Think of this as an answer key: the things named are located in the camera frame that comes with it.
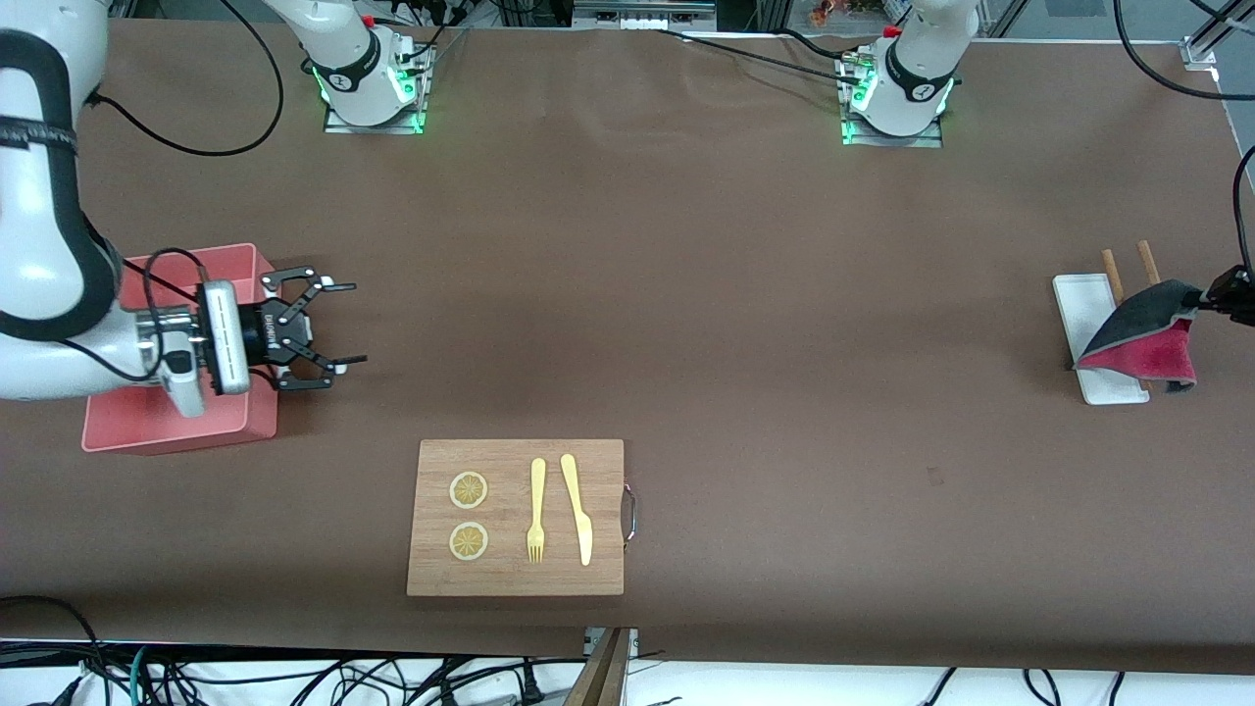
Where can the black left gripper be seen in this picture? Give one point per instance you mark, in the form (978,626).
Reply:
(1237,291)

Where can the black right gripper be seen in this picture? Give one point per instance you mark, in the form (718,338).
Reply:
(262,333)

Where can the grey and red cloth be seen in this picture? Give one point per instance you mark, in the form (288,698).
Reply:
(1147,348)

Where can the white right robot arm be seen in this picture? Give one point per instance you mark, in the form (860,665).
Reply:
(39,245)

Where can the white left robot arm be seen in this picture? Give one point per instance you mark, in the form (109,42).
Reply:
(917,88)

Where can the wooden rack rod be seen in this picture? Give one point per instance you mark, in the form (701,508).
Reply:
(1112,275)
(1148,263)

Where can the white rack base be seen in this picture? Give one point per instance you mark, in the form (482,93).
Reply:
(1079,314)

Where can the pink plastic bin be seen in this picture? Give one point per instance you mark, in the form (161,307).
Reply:
(147,431)

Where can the lemon slice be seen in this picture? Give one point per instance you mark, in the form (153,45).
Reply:
(469,490)
(469,541)

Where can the yellow plastic fork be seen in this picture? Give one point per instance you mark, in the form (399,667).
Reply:
(537,490)

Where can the wooden cutting board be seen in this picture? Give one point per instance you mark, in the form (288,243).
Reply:
(510,579)

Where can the yellow plastic knife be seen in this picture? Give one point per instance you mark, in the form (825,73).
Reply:
(581,520)

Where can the black power plug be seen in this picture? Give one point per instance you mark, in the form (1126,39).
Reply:
(530,686)

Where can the brown table cover sheet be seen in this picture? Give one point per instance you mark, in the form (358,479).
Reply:
(784,392)

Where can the wooden beam piece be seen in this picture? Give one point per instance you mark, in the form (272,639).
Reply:
(598,681)

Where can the grey power strip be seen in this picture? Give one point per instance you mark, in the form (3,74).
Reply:
(642,15)

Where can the small orange item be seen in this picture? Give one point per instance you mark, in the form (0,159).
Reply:
(826,12)

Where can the aluminium corner bracket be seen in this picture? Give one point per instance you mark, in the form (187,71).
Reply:
(1201,51)

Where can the small metal bracket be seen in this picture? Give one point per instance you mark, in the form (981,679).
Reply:
(632,642)

